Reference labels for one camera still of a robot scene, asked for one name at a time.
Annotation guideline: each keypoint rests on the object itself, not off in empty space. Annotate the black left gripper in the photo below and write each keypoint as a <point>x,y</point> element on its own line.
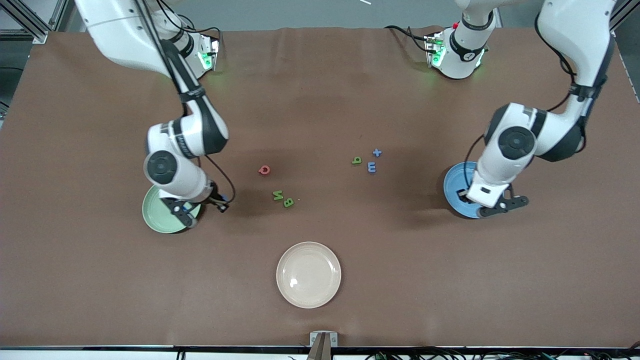
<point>463,199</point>

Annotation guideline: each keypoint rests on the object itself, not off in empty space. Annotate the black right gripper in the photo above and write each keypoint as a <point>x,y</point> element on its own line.
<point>212,195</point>

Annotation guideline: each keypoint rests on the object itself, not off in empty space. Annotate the red letter Q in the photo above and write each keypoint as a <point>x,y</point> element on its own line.
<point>260,170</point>

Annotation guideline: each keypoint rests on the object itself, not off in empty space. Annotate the green letter N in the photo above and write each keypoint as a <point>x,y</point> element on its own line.
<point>278,195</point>

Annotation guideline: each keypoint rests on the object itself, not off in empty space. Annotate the green letter B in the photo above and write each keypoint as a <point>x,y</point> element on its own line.
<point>286,202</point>

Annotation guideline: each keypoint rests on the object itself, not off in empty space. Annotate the green plate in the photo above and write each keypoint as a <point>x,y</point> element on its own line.
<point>155,215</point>

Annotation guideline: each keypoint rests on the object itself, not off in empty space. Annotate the blue letter m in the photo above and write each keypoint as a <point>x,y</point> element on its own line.
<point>369,167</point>

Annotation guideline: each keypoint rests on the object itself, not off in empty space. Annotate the green letter q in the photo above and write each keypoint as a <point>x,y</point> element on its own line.
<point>354,160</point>

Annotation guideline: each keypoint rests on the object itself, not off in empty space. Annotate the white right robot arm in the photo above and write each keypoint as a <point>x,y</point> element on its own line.
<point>125,35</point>

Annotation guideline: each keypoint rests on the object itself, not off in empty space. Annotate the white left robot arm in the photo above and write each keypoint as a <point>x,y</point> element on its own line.
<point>575,30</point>

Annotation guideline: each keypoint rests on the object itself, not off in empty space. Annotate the blue plate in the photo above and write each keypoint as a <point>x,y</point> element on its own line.
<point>451,182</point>

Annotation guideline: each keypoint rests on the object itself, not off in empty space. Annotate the beige plate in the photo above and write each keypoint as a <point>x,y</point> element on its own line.
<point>308,275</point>

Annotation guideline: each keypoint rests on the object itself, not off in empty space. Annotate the brown table mat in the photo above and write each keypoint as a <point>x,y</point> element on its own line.
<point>320,100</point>

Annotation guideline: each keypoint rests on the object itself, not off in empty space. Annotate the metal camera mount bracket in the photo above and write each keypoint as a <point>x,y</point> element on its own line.
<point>323,345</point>

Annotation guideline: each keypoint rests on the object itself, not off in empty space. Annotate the aluminium frame profile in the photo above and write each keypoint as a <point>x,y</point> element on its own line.
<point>37,34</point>
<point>625,12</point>

